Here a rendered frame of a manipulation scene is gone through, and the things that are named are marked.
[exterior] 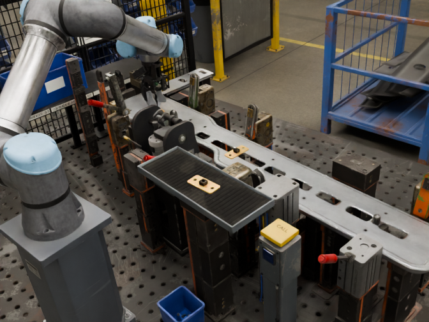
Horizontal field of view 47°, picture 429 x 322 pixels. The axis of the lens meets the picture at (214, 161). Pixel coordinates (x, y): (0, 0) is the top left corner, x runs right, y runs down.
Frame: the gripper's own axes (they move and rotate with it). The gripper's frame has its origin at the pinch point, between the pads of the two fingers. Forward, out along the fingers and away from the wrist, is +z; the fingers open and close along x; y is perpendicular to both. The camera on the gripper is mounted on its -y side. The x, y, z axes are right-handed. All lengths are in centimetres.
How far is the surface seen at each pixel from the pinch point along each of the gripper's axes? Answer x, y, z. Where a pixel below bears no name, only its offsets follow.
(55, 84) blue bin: -23.2, -35.4, -7.4
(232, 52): 212, -183, 84
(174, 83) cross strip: 22.2, -15.8, 2.5
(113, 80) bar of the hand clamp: -16.4, 1.6, -17.0
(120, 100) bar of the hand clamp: -15.2, 1.7, -8.8
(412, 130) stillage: 187, 18, 85
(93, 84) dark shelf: -5.0, -38.7, -0.3
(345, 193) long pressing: 5, 86, 2
